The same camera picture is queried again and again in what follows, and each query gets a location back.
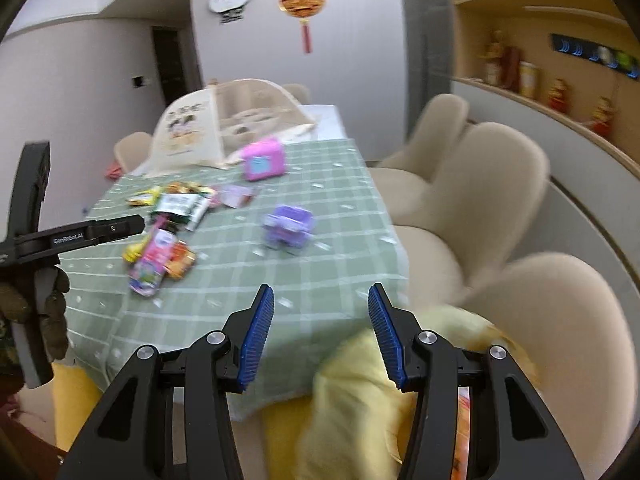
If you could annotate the gold red figurine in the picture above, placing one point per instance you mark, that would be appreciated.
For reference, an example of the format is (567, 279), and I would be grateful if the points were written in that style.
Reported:
(494, 57)

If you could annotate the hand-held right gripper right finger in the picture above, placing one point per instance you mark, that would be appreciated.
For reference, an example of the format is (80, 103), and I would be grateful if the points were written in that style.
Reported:
(385, 332)

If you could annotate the orange snack wrapper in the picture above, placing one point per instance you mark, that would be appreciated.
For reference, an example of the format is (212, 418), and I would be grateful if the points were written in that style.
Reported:
(181, 260)

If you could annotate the person's left hand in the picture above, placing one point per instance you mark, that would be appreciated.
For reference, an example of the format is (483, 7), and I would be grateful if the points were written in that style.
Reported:
(56, 315)

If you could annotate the yellow printed cloth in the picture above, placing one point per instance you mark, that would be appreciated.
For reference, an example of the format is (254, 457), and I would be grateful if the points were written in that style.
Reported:
(360, 410)

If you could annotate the dark brown furniture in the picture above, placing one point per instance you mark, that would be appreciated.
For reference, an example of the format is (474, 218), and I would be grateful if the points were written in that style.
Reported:
(25, 445)

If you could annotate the beige mesh food cover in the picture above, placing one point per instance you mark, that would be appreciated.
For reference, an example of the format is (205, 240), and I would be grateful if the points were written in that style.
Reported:
(185, 130)

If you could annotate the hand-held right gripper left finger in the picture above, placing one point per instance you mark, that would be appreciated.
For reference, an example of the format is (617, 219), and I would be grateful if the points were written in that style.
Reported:
(257, 332)

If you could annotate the small red figurine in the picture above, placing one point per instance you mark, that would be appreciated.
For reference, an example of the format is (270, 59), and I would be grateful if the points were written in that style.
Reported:
(557, 95)
(602, 116)

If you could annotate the pink toy box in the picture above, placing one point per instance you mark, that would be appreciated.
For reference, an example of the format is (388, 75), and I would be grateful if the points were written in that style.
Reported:
(263, 160)

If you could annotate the green white snack packet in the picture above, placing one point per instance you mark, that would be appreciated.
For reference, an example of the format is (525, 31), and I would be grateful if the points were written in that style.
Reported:
(181, 209)

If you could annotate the yellow can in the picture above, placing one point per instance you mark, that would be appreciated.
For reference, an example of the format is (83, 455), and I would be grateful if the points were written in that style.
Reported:
(529, 80)

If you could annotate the wall socket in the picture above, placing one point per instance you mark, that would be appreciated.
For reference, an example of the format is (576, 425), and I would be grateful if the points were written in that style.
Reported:
(140, 81)

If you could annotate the red brown box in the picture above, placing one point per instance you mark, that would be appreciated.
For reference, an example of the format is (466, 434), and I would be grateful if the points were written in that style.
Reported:
(511, 67)

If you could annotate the orange green snack packet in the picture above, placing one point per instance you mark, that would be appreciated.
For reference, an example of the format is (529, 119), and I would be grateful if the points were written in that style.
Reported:
(189, 188)

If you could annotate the dark small packet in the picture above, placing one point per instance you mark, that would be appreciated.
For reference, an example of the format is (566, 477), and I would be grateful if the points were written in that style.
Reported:
(164, 222)

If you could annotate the purple toy bin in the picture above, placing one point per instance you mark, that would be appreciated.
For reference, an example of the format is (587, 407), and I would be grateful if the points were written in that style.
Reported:
(289, 227)

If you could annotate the green checkered tablecloth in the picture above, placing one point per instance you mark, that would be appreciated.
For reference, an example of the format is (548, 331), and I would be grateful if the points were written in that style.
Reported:
(325, 200)

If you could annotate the black light strip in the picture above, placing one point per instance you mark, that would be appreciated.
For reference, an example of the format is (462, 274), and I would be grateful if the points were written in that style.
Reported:
(595, 52)

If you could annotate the yellow cushion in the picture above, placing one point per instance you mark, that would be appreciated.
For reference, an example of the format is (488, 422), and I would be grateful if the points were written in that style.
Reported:
(80, 405)

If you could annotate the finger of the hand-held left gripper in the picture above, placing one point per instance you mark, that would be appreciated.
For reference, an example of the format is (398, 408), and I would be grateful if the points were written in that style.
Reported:
(107, 229)

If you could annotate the red cloth item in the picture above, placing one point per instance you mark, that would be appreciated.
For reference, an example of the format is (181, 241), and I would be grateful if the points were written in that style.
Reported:
(112, 170)

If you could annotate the long yellow snack wrapper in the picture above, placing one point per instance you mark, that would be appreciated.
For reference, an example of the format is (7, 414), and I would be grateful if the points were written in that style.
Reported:
(144, 197)

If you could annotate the wooden shelf unit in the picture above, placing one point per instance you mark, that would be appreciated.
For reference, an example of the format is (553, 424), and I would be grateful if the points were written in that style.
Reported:
(575, 20)

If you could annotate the pink drink pouch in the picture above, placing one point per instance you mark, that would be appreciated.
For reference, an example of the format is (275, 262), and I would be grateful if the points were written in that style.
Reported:
(152, 260)

